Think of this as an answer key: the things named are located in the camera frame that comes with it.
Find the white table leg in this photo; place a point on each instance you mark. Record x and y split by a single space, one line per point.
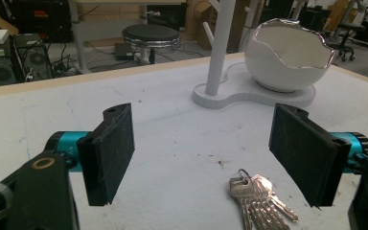
76 35

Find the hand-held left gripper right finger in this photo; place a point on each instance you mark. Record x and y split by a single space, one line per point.
306 153

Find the bunch of silver keys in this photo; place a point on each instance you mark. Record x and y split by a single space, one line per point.
258 201

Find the black power adapter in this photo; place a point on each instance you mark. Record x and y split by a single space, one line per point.
123 51

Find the black round stool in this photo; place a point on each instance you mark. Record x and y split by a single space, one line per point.
151 40

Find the black office chair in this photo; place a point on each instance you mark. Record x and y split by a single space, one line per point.
348 38

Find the cardboard box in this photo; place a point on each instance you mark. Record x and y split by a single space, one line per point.
201 22

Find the white hook tree stand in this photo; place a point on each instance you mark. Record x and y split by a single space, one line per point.
233 86

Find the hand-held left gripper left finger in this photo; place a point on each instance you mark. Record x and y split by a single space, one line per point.
108 159

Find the white eggshell-shaped bowl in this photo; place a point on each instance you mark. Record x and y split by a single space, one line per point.
287 60

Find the black computer tower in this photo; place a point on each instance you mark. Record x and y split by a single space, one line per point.
28 59

